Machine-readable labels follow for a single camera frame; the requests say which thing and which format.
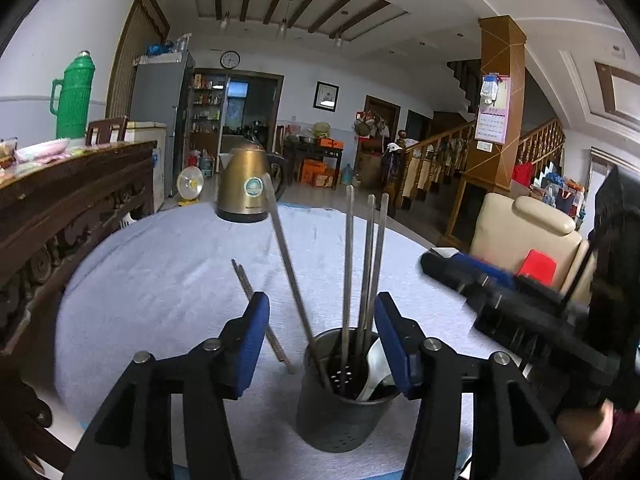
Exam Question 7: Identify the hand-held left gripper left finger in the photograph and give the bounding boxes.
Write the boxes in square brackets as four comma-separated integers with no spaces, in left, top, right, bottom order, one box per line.
[62,291,271,480]

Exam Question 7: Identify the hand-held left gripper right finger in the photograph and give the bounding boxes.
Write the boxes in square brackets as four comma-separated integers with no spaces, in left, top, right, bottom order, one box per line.
[374,291,583,480]

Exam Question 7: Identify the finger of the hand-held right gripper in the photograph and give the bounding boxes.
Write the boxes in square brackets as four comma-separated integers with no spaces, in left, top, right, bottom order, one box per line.
[450,254,517,291]
[420,252,481,295]

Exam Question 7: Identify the white ceramic spoon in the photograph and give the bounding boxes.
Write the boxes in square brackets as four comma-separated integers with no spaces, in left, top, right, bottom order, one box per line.
[356,337,401,402]

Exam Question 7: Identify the metal perforated utensil holder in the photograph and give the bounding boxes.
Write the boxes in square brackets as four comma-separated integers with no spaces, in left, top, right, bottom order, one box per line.
[296,327,403,453]

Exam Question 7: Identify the person's right forearm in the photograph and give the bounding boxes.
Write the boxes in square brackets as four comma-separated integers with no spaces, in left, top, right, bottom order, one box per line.
[555,400,640,480]

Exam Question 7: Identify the beige leather sofa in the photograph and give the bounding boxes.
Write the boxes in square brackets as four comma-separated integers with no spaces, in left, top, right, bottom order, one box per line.
[470,192,598,306]

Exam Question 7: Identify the red plastic child chair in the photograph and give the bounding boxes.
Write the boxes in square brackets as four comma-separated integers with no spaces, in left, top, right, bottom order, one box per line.
[517,249,558,288]

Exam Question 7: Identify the pile of colourful bags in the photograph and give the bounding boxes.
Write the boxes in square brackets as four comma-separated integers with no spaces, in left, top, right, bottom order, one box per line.
[510,162,586,231]

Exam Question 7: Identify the long wooden stair railing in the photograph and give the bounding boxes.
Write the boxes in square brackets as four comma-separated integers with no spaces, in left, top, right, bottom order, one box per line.
[385,121,476,211]

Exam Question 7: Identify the short wooden stair railing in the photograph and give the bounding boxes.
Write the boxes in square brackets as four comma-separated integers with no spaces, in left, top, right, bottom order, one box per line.
[517,118,566,171]

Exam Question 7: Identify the bronze electric kettle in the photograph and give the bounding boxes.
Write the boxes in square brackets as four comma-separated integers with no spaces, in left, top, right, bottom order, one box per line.
[216,141,290,224]

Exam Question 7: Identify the orange cardboard boxes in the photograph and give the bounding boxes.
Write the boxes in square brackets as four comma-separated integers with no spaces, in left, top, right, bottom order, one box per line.
[300,159,337,188]

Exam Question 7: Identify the brown wooden door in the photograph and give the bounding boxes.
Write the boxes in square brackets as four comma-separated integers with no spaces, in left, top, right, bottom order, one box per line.
[364,95,401,136]

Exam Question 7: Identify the dark wooden side table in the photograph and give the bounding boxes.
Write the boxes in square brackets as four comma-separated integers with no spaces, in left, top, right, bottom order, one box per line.
[285,135,346,191]

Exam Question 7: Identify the small yellow fan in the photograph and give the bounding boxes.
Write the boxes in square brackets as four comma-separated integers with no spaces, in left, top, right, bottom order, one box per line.
[176,166,206,207]

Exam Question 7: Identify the white chest freezer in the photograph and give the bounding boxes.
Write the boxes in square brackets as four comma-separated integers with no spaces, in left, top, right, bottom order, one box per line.
[122,121,167,213]

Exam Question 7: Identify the wooden pillar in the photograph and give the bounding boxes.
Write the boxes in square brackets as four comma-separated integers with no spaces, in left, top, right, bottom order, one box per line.
[445,16,527,251]

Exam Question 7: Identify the carved wooden sideboard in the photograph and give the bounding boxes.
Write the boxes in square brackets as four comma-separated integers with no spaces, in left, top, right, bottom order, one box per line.
[0,140,158,471]

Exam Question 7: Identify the shelf of bottles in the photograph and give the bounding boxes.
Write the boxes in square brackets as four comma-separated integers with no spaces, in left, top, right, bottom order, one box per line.
[189,74,227,136]

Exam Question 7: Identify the wooden chair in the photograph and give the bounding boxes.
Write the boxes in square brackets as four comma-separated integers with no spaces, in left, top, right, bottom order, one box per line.
[86,116,129,147]

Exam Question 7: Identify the grey refrigerator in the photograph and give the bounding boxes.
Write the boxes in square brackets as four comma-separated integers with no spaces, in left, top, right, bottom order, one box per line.
[131,51,196,198]

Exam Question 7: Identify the white shallow bowl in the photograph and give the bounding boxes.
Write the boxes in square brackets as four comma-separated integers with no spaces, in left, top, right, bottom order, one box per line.
[15,139,71,163]

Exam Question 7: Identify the green thermos flask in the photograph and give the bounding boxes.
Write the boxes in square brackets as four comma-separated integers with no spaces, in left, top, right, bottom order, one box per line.
[50,50,91,140]

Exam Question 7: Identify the wall calendar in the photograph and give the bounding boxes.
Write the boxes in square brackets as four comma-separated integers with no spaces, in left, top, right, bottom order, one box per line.
[474,74,511,143]

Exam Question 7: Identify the framed wall picture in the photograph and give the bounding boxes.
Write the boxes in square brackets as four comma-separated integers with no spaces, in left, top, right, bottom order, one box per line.
[313,81,340,112]

